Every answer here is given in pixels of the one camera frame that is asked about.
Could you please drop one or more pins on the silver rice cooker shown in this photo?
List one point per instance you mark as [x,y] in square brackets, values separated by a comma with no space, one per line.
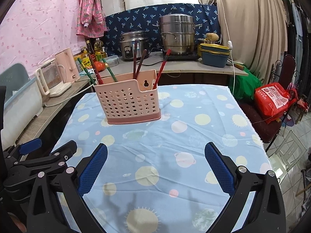
[127,44]

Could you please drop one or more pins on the potato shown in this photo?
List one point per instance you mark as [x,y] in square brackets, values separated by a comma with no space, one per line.
[211,37]

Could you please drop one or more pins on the black induction cooker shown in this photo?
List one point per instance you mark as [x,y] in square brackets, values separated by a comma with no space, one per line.
[184,57]

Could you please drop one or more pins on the red plastic bag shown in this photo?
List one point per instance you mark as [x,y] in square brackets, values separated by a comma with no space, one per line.
[272,101]

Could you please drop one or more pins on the dark red chopstick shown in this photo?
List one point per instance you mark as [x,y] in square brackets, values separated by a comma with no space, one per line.
[100,82]

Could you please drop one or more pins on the beige curtain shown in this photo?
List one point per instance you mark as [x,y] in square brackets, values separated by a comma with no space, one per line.
[257,30]

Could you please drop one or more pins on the red tomato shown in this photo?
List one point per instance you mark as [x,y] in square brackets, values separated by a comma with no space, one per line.
[100,66]

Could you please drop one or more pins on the red chopstick black tip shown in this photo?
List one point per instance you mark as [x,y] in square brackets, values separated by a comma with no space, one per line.
[161,68]

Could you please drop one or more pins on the green chopstick gold band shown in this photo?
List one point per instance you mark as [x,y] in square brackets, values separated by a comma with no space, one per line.
[86,71]

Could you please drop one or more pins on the white storage bin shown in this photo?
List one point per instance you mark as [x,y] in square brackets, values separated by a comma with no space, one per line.
[23,101]

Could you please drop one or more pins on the pink perforated utensil basket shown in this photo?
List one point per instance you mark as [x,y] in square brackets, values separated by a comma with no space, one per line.
[129,100]

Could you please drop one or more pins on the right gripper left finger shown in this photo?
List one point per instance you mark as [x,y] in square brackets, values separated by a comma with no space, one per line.
[78,181]

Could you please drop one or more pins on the dark metal chair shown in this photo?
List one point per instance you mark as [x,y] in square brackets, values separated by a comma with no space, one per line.
[268,132]

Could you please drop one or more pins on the green plastic bag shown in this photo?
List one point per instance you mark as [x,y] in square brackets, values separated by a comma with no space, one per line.
[245,86]

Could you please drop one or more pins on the clear food container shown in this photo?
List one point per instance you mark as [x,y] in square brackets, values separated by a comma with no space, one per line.
[112,60]

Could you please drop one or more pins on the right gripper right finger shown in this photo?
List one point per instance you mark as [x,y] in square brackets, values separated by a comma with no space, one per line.
[238,182]

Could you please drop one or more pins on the pink floral garment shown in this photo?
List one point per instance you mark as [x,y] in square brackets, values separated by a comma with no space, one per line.
[91,19]

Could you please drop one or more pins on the yellow food package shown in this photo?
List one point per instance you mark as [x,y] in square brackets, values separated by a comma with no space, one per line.
[85,62]

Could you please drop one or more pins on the pink electric kettle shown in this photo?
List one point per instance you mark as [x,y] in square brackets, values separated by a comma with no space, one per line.
[67,66]

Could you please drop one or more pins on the maroon chopstick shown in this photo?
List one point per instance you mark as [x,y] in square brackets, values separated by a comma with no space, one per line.
[134,59]

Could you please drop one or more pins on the blue planet print tablecloth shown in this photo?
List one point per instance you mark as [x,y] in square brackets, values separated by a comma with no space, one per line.
[156,177]

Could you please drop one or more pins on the brown chopstick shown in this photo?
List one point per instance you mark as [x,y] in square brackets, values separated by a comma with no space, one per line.
[140,63]

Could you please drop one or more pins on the blue yellow stacked basins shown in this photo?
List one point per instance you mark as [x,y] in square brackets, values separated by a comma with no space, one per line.
[214,55]

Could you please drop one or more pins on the cooking oil bottle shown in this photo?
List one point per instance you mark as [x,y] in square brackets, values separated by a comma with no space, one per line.
[98,49]

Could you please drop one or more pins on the steel steamer pot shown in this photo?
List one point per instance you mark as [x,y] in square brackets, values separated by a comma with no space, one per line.
[178,33]

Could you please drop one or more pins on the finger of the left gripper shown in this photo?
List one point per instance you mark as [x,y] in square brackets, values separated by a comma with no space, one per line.
[34,166]
[21,150]

